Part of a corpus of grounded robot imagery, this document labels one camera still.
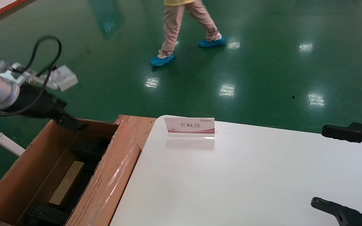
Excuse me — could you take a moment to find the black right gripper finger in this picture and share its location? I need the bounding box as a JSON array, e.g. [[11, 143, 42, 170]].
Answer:
[[322, 122, 362, 156], [311, 197, 362, 226]]

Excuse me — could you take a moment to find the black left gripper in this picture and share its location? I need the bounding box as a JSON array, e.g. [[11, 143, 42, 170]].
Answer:
[[4, 83, 88, 132]]

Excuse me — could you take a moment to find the small cardboard box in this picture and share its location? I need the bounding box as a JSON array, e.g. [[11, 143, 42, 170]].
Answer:
[[49, 161, 85, 206]]

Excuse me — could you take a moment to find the large open cardboard box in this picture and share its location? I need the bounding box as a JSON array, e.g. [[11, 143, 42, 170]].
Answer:
[[0, 118, 142, 226]]

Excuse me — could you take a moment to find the black foam insert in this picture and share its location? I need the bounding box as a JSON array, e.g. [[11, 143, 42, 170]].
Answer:
[[70, 137, 111, 172], [26, 204, 70, 226]]

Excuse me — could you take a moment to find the blue shoe cover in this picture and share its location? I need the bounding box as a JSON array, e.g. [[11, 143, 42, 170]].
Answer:
[[151, 53, 177, 67], [198, 37, 227, 48]]

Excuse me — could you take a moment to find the white red table sign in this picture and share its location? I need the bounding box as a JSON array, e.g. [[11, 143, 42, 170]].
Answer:
[[164, 116, 216, 140]]

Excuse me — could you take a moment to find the person in beige trousers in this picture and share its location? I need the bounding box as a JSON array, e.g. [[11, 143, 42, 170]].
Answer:
[[151, 0, 227, 67]]

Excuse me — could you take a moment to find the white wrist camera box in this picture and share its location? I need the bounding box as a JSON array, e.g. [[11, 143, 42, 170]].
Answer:
[[50, 65, 79, 92]]

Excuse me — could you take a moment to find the long black arm cable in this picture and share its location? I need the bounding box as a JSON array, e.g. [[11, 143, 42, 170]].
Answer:
[[0, 67, 50, 117]]

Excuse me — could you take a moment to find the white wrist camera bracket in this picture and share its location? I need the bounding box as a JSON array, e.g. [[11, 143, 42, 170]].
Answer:
[[0, 61, 59, 90]]

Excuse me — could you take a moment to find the short looped black cable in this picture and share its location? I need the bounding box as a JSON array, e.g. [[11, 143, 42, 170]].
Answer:
[[24, 35, 63, 77]]

